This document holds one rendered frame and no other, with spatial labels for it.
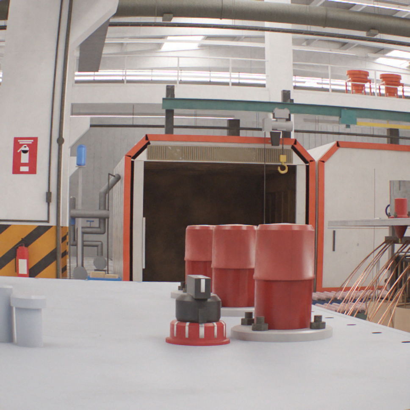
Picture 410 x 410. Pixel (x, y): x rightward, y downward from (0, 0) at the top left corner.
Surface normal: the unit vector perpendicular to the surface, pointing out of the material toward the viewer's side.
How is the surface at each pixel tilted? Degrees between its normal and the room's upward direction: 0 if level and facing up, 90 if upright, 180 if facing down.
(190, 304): 90
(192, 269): 91
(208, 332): 89
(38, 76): 90
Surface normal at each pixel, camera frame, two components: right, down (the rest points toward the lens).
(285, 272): 0.00, -0.04
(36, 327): 0.67, -0.01
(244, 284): 0.38, -0.01
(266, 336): -0.38, -0.03
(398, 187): -0.62, -0.03
